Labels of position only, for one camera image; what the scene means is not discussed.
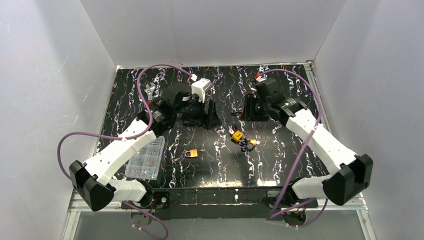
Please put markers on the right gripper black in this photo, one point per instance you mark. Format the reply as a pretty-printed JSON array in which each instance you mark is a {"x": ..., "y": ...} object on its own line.
[{"x": 247, "y": 108}]

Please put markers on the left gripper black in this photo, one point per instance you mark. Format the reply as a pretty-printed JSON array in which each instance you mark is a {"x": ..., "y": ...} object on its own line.
[{"x": 205, "y": 113}]

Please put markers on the brass padlock with steel shackle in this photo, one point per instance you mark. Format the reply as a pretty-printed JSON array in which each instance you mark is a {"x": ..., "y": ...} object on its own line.
[{"x": 192, "y": 153}]

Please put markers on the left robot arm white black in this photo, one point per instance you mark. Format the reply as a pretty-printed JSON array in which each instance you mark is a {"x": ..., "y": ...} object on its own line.
[{"x": 180, "y": 102}]

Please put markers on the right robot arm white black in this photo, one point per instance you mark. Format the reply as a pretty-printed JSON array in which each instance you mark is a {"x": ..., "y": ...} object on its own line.
[{"x": 348, "y": 173}]

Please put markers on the small silver keys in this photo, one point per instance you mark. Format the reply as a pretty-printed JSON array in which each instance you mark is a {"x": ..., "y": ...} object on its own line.
[{"x": 232, "y": 130}]

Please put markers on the yellow Opel padlock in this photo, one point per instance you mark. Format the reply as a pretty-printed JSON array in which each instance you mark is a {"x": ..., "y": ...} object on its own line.
[{"x": 238, "y": 138}]

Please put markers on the clear plastic screw box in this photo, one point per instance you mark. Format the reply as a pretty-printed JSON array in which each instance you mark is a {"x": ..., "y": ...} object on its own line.
[{"x": 145, "y": 165}]

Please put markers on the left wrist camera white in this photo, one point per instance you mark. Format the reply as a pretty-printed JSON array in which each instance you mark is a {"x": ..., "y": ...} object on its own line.
[{"x": 200, "y": 88}]

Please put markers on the grey white figurine keychain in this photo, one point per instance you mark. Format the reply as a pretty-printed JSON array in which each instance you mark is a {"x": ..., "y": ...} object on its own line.
[{"x": 247, "y": 148}]

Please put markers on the black base frame front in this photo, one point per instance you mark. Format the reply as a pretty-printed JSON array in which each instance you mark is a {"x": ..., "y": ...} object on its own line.
[{"x": 210, "y": 202}]

